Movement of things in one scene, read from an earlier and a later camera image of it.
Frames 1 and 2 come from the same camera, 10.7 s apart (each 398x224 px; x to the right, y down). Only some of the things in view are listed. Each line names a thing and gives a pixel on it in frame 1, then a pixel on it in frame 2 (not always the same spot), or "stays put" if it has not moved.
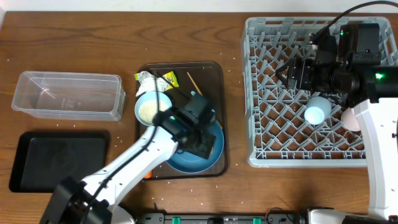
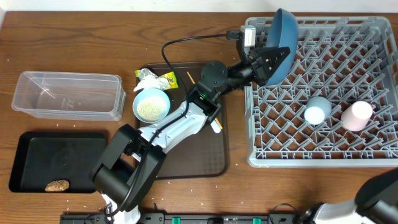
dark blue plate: x=185 y=161 → x=283 y=32
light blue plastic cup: x=318 y=109 stays put
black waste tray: x=43 y=158 stays put
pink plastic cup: x=349 y=120 stays put
